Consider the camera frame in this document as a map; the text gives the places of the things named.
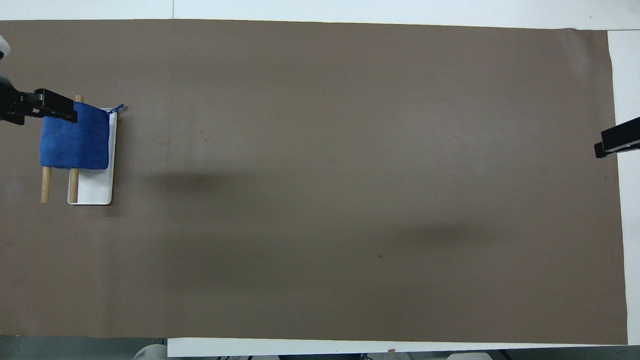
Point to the wooden rack rod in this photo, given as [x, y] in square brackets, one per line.
[46, 185]

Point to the white rounded object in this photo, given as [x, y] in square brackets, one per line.
[3, 47]

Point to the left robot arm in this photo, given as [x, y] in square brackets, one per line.
[151, 352]

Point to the blue towel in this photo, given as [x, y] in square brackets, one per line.
[75, 142]

